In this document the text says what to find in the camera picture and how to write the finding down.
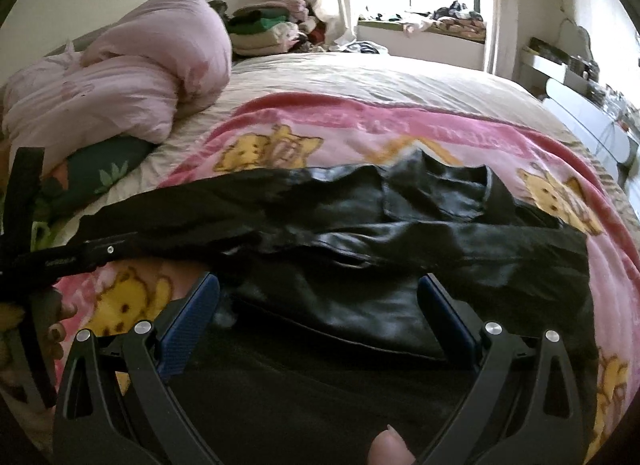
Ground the pink printed blanket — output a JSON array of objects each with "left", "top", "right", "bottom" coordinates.
[{"left": 50, "top": 95, "right": 640, "bottom": 465}]

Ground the black leather jacket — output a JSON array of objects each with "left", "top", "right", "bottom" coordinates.
[{"left": 37, "top": 152, "right": 601, "bottom": 465}]

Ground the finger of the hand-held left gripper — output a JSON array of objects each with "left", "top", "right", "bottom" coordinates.
[{"left": 11, "top": 232, "right": 141, "bottom": 291}]

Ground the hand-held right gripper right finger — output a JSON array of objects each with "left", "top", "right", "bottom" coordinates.
[{"left": 417, "top": 272, "right": 601, "bottom": 465}]

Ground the white dresser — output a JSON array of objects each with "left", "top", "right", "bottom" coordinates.
[{"left": 520, "top": 37, "right": 640, "bottom": 180}]

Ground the person's right hand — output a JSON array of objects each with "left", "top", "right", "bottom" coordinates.
[{"left": 367, "top": 425, "right": 417, "bottom": 465}]

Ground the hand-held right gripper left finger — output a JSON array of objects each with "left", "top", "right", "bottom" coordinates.
[{"left": 52, "top": 271, "right": 223, "bottom": 465}]

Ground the green leaf-print pillow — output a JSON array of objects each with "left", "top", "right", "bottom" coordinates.
[{"left": 30, "top": 137, "right": 153, "bottom": 251}]

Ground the person's left hand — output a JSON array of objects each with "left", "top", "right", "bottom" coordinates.
[{"left": 45, "top": 291, "right": 79, "bottom": 352}]

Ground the heap of mixed clothes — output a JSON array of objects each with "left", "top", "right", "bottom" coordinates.
[{"left": 357, "top": 1, "right": 488, "bottom": 43}]

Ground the beige bed sheet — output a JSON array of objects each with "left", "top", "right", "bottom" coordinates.
[{"left": 107, "top": 52, "right": 626, "bottom": 196}]

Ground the pink quilt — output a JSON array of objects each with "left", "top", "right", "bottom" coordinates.
[{"left": 0, "top": 0, "right": 233, "bottom": 170}]

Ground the pile of folded clothes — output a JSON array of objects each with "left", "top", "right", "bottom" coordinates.
[{"left": 227, "top": 0, "right": 331, "bottom": 58}]

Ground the grey bed headboard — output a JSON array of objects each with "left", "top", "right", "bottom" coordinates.
[{"left": 0, "top": 25, "right": 118, "bottom": 90}]

